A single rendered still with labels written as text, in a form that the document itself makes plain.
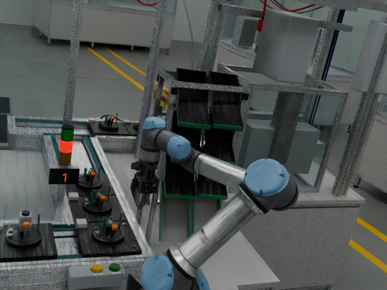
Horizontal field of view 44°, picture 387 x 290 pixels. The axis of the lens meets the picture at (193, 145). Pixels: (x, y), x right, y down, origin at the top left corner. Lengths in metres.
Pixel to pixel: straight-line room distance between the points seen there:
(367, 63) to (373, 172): 2.94
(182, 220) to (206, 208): 0.14
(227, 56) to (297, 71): 5.51
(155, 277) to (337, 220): 2.13
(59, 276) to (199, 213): 0.66
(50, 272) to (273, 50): 1.77
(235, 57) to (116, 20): 3.64
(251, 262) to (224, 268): 0.16
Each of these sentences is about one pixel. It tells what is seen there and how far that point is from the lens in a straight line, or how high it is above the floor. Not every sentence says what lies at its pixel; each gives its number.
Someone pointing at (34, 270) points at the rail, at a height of 0.95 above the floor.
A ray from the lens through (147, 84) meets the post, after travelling 3.05.
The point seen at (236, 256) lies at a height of 0.86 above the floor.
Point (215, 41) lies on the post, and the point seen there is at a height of 1.68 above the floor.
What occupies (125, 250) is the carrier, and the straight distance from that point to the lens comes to 2.07.
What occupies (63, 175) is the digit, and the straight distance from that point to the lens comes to 2.07.
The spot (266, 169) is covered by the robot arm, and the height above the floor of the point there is 1.61.
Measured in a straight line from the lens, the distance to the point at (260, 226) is 3.08.
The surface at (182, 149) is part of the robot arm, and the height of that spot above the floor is 1.53.
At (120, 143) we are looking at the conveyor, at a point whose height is 0.92.
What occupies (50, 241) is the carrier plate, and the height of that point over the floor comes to 0.97.
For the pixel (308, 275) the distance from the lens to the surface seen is 3.55.
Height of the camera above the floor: 2.11
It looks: 20 degrees down
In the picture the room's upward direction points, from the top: 11 degrees clockwise
